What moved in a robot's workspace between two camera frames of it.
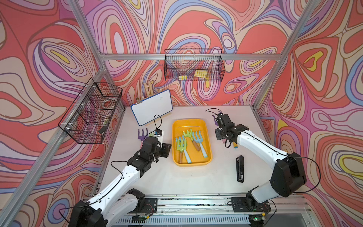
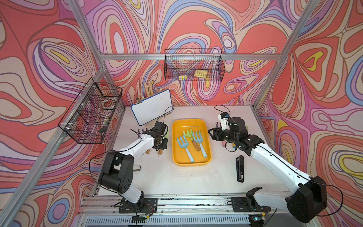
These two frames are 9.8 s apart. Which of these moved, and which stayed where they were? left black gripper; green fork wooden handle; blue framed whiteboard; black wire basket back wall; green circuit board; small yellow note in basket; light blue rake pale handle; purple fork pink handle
Moved: purple fork pink handle; green fork wooden handle; left black gripper
Stayed: light blue rake pale handle; blue framed whiteboard; black wire basket back wall; green circuit board; small yellow note in basket
